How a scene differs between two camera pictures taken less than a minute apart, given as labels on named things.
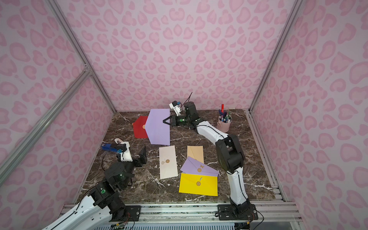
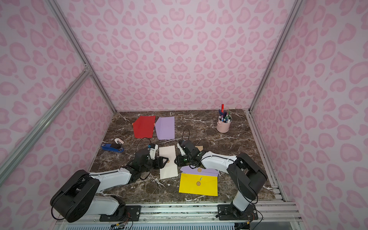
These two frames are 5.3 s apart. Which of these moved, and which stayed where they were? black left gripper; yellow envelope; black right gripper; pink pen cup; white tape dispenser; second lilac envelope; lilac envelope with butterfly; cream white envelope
Moved: black left gripper; lilac envelope with butterfly; black right gripper
Stayed: white tape dispenser; cream white envelope; second lilac envelope; pink pen cup; yellow envelope
